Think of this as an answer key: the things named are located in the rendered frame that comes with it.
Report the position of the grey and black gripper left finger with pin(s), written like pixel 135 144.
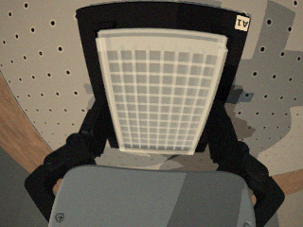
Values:
pixel 91 139

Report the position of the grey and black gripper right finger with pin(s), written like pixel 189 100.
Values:
pixel 233 156

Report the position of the grey perforated base plate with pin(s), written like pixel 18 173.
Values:
pixel 43 65

